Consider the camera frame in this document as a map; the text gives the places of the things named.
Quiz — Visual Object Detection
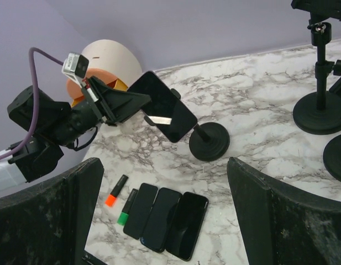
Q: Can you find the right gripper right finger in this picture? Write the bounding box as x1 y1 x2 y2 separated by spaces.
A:
227 157 341 264

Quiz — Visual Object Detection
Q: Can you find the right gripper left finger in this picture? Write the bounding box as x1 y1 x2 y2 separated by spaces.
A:
0 158 104 264

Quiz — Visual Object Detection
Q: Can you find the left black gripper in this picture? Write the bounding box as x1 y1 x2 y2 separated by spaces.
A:
81 76 151 126

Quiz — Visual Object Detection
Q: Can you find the grey silver phone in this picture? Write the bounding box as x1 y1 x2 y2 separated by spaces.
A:
123 183 158 240

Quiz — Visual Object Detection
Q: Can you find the black phone stand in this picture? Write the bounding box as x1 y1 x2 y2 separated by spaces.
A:
323 78 341 182
291 1 341 135
145 90 230 162

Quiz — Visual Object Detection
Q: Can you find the black phone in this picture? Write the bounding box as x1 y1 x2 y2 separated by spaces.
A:
140 188 182 253

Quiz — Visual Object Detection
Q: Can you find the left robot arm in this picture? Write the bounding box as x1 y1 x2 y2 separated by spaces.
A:
0 77 151 192

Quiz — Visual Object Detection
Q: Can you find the orange drawer box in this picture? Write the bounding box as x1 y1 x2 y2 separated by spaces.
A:
66 39 143 106

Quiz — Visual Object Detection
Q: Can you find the orange highlighter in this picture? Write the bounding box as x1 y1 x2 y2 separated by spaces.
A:
105 174 129 207

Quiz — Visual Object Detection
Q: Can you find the green highlighter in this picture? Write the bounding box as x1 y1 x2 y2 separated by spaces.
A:
117 188 138 226

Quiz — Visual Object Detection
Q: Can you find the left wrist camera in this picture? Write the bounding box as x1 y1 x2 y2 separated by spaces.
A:
61 52 89 79

